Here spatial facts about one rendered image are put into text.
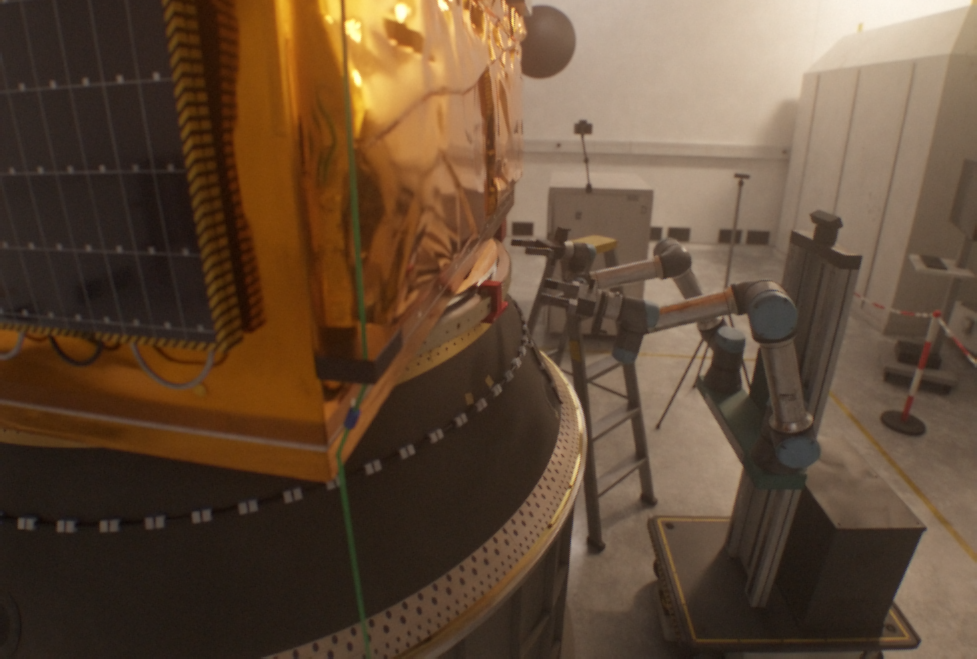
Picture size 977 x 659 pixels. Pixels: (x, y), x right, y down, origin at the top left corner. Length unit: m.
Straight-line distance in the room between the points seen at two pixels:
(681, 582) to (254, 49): 2.40
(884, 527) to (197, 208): 2.22
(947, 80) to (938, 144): 0.59
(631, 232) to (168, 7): 4.53
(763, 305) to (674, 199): 7.57
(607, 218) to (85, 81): 4.46
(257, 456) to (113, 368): 0.21
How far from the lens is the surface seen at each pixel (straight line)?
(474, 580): 1.27
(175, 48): 0.54
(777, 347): 1.55
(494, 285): 1.33
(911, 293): 6.72
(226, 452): 0.74
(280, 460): 0.70
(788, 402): 1.63
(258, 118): 0.55
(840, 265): 1.82
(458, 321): 1.20
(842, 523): 2.24
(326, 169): 0.56
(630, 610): 2.82
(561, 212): 4.78
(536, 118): 8.70
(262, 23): 0.55
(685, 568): 2.60
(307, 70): 0.56
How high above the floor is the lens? 2.17
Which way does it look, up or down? 20 degrees down
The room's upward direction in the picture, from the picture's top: straight up
